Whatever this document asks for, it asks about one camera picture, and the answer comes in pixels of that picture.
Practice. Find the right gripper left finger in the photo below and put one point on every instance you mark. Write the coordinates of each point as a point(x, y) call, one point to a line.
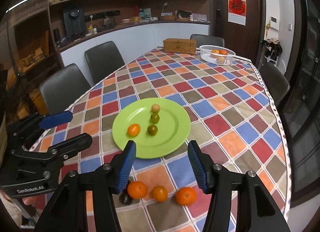
point(66, 209)

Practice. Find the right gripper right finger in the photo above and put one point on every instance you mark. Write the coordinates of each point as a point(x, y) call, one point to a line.
point(257, 210)

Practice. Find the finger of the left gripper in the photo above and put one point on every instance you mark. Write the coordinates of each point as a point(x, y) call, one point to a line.
point(30, 128)
point(70, 148)

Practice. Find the dark plum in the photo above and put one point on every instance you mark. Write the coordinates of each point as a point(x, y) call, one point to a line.
point(125, 198)

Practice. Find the large orange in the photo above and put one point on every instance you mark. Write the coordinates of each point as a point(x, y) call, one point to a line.
point(186, 196)
point(137, 190)

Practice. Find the small orange front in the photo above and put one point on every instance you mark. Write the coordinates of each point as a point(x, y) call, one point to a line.
point(133, 130)

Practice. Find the small orange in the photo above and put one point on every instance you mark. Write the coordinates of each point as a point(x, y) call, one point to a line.
point(159, 193)
point(133, 130)

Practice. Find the green lime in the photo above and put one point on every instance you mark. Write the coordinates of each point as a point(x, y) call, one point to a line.
point(154, 118)
point(152, 130)

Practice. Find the person's left hand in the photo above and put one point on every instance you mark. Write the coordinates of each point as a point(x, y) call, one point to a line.
point(24, 205)

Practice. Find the near left black chair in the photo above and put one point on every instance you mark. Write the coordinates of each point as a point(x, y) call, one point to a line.
point(63, 88)

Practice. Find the green lime on plate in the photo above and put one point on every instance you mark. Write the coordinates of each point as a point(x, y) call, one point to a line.
point(154, 118)

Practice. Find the tan longan on plate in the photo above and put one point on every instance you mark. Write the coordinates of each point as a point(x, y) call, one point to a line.
point(155, 108)

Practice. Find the colourful checked tablecloth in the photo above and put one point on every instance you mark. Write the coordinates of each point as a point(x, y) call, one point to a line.
point(175, 98)

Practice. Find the green plate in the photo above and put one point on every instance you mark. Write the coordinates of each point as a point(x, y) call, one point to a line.
point(157, 126)

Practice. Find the black coffee machine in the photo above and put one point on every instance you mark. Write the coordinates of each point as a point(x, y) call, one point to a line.
point(74, 23)

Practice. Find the right side black chair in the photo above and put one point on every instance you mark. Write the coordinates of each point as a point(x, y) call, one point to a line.
point(277, 85)

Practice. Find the glass kettle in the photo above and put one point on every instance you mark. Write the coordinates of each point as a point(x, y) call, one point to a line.
point(109, 22)

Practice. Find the oranges in basket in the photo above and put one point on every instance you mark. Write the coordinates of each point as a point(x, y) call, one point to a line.
point(220, 56)

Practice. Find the white fruit basket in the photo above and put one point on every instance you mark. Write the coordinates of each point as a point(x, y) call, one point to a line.
point(206, 55)

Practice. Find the wicker box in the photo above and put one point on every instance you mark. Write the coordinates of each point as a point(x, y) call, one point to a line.
point(176, 45)

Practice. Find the dark wooden door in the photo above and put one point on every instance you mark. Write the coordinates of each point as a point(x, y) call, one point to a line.
point(243, 40)

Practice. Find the far end black chair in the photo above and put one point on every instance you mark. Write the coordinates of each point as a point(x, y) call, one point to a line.
point(202, 39)

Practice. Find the red and white door poster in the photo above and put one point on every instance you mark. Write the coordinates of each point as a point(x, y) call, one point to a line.
point(237, 10)

